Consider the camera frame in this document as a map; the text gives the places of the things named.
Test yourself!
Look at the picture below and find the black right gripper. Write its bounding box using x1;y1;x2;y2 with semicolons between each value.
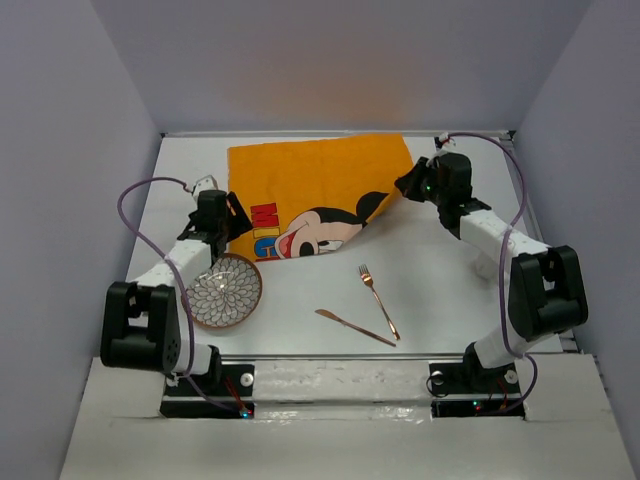
394;157;448;207

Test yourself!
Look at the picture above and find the orange cartoon mouse cloth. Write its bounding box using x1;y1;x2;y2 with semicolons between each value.
228;134;413;262

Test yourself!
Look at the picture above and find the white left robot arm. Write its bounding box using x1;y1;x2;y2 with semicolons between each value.
100;189;252;395

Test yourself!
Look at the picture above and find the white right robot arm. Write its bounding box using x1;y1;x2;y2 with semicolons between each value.
395;153;588;392

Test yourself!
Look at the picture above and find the floral patterned ceramic plate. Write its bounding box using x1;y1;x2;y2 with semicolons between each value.
181;253;263;330

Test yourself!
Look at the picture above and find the white cup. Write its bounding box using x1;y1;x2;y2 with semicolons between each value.
473;251;500;283

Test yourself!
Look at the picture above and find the copper fork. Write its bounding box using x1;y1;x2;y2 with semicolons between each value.
358;264;401;340

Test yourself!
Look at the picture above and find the copper knife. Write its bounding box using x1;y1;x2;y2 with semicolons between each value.
315;309;396;348

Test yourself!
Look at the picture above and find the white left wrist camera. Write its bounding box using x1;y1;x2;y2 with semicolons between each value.
192;175;218;195

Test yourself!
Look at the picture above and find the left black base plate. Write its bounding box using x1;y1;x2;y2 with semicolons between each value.
159;363;256;420

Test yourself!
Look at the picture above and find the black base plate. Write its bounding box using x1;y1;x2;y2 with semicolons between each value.
159;363;256;420
425;362;525;419

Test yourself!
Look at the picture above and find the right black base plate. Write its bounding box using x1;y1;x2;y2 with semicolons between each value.
425;362;525;419

